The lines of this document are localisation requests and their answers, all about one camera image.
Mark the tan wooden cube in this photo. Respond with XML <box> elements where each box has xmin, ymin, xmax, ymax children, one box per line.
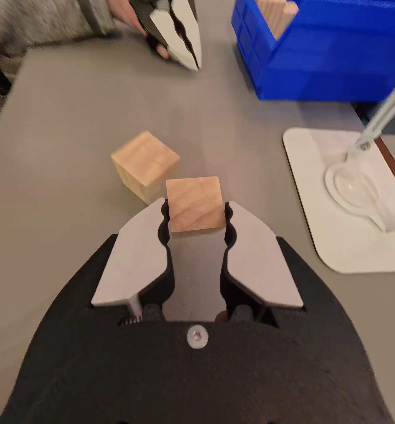
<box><xmin>166</xmin><ymin>176</ymin><xmax>227</xmax><ymax>238</ymax></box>

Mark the person's left hand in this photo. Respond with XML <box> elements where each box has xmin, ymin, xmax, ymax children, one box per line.
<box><xmin>109</xmin><ymin>0</ymin><xmax>171</xmax><ymax>61</ymax></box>

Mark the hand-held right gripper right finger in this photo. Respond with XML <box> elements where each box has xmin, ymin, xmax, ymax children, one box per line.
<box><xmin>221</xmin><ymin>201</ymin><xmax>304</xmax><ymax>321</ymax></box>

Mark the medium natural wooden cube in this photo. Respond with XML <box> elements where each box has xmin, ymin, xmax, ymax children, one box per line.
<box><xmin>274</xmin><ymin>2</ymin><xmax>299</xmax><ymax>41</ymax></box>

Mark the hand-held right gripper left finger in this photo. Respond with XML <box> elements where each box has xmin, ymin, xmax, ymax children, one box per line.
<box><xmin>91</xmin><ymin>198</ymin><xmax>175</xmax><ymax>321</ymax></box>

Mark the pale yellowish wooden cube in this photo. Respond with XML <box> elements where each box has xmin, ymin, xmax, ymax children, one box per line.
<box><xmin>111</xmin><ymin>131</ymin><xmax>181</xmax><ymax>205</ymax></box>

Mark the blue plastic bin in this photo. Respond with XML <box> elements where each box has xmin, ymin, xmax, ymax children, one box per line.
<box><xmin>231</xmin><ymin>0</ymin><xmax>395</xmax><ymax>102</ymax></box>

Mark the large striped-grain wooden cube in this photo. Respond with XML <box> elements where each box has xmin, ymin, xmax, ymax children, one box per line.
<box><xmin>255</xmin><ymin>0</ymin><xmax>288</xmax><ymax>37</ymax></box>

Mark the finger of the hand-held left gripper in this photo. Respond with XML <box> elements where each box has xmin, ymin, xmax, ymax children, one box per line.
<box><xmin>169</xmin><ymin>0</ymin><xmax>203</xmax><ymax>71</ymax></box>
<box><xmin>149</xmin><ymin>9</ymin><xmax>199</xmax><ymax>71</ymax></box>

